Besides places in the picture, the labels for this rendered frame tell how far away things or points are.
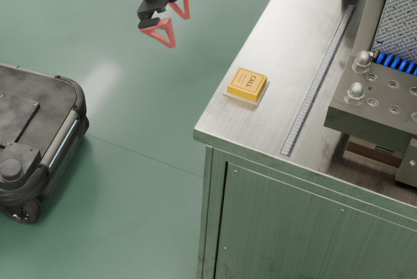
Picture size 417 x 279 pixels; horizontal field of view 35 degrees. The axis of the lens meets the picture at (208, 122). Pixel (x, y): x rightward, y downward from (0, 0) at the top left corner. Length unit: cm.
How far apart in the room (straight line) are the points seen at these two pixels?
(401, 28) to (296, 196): 41
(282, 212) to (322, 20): 50
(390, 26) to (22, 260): 144
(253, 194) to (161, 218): 88
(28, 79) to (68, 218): 53
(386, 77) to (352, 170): 20
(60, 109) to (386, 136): 134
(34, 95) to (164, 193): 57
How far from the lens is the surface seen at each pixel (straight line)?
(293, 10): 170
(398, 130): 129
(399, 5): 136
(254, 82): 146
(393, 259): 151
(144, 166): 246
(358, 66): 136
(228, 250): 171
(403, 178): 136
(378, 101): 132
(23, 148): 220
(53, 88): 242
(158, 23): 130
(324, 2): 174
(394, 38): 140
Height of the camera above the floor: 195
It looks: 48 degrees down
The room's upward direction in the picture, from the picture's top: 4 degrees clockwise
